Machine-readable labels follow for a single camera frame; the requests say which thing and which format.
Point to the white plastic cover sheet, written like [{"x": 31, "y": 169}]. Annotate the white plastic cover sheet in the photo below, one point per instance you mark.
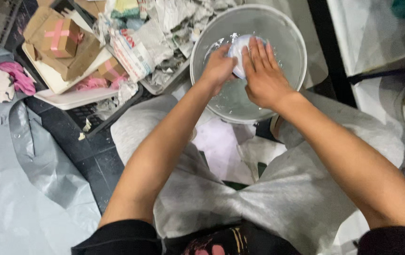
[{"x": 369, "y": 32}]

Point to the black plastic crate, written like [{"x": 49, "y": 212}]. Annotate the black plastic crate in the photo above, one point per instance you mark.
[{"x": 89, "y": 118}]

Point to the person's right hand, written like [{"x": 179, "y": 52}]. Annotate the person's right hand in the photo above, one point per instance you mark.
[{"x": 266, "y": 83}]

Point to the flat brown cardboard piece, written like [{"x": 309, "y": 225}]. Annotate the flat brown cardboard piece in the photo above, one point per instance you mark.
[{"x": 82, "y": 58}]

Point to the large cardboard box pink tape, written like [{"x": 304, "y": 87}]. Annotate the large cardboard box pink tape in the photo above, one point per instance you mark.
[{"x": 60, "y": 37}]

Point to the person's left hand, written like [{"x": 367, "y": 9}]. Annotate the person's left hand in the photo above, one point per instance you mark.
[{"x": 217, "y": 70}]

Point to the white plastic tray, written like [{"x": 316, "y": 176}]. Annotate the white plastic tray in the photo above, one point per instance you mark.
[{"x": 71, "y": 97}]

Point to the small cardboard box pink tape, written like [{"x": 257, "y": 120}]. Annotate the small cardboard box pink tape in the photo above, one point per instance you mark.
[{"x": 112, "y": 69}]

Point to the black shirt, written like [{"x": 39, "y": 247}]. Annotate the black shirt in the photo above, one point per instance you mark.
[{"x": 124, "y": 239}]

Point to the grey plastic sheet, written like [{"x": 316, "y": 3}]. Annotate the grey plastic sheet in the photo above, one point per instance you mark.
[{"x": 18, "y": 177}]

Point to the pink crumpled paper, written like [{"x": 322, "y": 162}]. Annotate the pink crumpled paper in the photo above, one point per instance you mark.
[{"x": 91, "y": 83}]

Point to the grey tray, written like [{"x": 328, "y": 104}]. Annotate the grey tray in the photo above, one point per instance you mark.
[{"x": 167, "y": 83}]

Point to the pink and white cloth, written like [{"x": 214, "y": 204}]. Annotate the pink and white cloth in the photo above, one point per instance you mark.
[{"x": 0, "y": 81}]

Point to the clear plastic bucket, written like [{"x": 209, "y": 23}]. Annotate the clear plastic bucket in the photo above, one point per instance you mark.
[{"x": 284, "y": 39}]

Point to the grey sweatpants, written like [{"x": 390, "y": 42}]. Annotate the grey sweatpants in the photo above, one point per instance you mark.
[{"x": 287, "y": 198}]

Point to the person's left fingers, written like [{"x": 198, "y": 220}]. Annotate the person's left fingers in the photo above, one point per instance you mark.
[{"x": 226, "y": 53}]

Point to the white paper sheet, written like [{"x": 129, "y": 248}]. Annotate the white paper sheet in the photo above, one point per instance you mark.
[{"x": 220, "y": 148}]

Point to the heap of torn newspaper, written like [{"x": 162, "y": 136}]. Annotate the heap of torn newspaper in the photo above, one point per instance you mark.
[{"x": 153, "y": 39}]

